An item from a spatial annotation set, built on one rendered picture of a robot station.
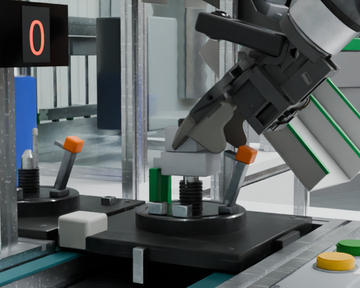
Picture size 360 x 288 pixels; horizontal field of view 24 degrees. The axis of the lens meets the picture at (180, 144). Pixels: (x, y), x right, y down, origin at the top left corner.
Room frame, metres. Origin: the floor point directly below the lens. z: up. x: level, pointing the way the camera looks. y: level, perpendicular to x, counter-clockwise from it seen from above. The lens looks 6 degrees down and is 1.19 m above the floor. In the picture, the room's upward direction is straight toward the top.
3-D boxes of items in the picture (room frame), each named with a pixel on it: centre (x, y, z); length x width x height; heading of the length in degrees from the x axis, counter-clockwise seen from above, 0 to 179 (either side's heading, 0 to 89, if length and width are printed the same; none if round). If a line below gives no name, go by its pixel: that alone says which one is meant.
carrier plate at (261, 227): (1.03, -0.01, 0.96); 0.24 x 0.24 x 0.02; 62
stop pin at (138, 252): (0.92, 0.04, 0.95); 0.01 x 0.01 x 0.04; 62
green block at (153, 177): (1.04, 0.03, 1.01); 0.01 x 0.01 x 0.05; 62
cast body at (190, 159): (1.04, 0.00, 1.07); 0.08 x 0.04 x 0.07; 62
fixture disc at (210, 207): (1.03, -0.01, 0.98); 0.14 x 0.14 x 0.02
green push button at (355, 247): (0.92, -0.20, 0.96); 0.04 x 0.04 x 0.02
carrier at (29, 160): (1.15, 0.21, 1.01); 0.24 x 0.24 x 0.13; 62
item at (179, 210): (0.98, 0.00, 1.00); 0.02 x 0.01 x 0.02; 62
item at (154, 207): (1.00, 0.03, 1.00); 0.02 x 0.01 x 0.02; 62
